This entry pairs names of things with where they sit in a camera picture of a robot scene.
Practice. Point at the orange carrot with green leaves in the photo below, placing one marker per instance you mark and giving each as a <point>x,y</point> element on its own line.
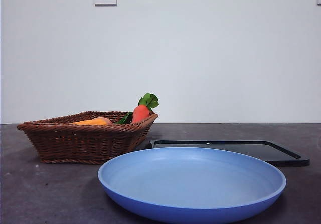
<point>140,113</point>

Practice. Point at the brown egg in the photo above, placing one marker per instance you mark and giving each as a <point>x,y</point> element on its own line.
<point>109,121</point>

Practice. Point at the blue round plate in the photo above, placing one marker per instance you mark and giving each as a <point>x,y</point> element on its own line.
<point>190,188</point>

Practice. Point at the brown wicker basket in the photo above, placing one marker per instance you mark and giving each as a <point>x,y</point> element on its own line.
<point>82,143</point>

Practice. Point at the black rectangular tray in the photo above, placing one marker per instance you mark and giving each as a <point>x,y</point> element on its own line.
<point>281,153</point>

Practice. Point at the orange corn cob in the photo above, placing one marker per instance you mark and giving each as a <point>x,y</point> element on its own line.
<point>91,121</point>

